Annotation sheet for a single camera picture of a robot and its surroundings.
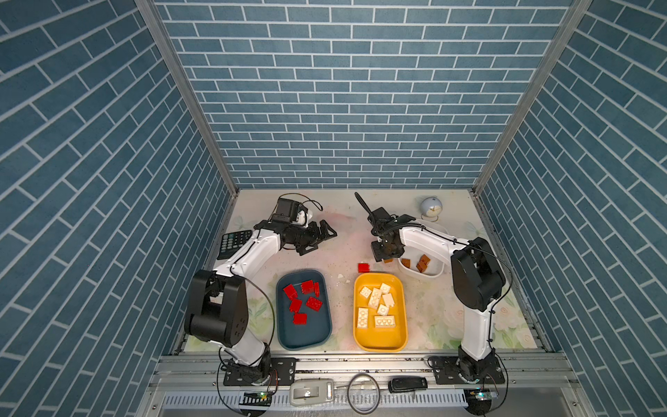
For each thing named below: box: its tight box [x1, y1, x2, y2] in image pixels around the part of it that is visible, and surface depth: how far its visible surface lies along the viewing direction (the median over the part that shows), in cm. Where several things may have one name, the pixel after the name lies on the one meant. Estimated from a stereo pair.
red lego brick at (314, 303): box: [305, 296, 324, 312], surface depth 86 cm
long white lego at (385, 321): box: [374, 315, 397, 329], surface depth 84 cm
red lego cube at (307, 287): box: [300, 279, 315, 295], surface depth 90 cm
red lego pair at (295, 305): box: [290, 297, 304, 313], surface depth 88 cm
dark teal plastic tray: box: [276, 269, 333, 351], surface depth 86 cm
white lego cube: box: [382, 292, 396, 307], surface depth 88 cm
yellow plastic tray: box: [352, 271, 409, 353], surface depth 85 cm
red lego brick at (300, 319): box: [293, 312, 309, 326], surface depth 85 cm
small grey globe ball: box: [420, 196, 443, 218], surface depth 109 cm
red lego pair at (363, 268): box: [356, 263, 371, 273], surface depth 98 cm
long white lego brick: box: [368, 287, 383, 310], surface depth 88 cm
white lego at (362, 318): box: [356, 307, 369, 329], surface depth 84 cm
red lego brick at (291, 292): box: [282, 283, 299, 300], surface depth 88 cm
